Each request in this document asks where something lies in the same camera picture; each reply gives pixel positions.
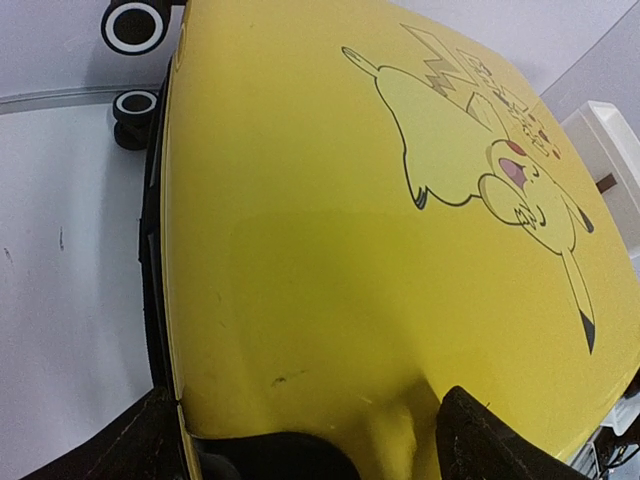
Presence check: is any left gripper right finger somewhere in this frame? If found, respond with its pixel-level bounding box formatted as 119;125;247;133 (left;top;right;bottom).
437;386;585;480

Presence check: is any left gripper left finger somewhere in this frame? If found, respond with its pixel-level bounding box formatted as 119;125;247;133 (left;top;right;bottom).
25;387;210;479

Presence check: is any yellow cartoon print suitcase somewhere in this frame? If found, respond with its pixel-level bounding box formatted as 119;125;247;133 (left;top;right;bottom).
102;0;640;464

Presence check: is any white drawer cabinet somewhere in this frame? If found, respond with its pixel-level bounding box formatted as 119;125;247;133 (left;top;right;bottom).
561;100;639;268

